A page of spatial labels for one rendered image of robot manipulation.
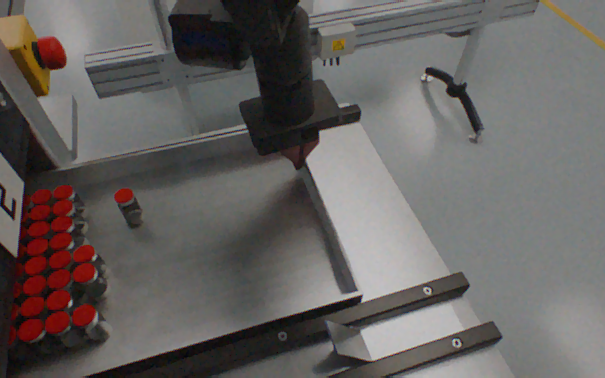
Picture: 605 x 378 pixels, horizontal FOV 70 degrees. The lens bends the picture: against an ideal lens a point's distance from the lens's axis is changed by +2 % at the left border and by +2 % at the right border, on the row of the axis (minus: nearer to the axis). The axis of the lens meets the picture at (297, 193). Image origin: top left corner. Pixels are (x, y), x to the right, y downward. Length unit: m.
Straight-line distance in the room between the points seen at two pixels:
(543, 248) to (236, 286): 1.40
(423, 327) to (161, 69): 1.17
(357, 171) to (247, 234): 0.17
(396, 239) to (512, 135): 1.61
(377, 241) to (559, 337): 1.15
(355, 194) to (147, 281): 0.27
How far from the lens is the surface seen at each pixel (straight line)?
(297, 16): 0.41
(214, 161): 0.58
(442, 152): 1.90
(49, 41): 0.62
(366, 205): 0.53
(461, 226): 1.68
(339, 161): 0.58
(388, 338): 0.46
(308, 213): 0.52
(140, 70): 1.44
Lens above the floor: 1.30
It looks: 52 degrees down
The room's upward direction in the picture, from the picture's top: straight up
